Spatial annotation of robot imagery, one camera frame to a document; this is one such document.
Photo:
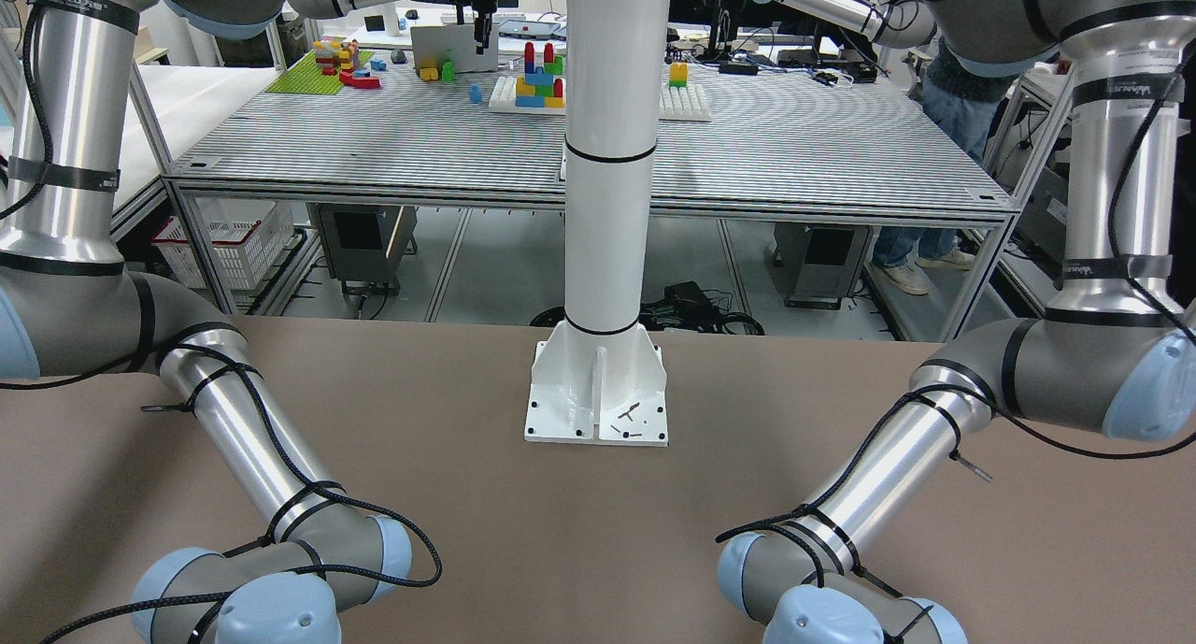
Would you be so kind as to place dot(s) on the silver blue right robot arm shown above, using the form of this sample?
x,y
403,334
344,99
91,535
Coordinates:
x,y
72,310

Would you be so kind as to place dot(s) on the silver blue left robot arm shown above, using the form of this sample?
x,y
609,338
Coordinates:
x,y
1112,355

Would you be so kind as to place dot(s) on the toy block table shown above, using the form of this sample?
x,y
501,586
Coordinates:
x,y
779,147

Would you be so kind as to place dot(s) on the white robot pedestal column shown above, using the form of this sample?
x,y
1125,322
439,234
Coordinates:
x,y
599,378

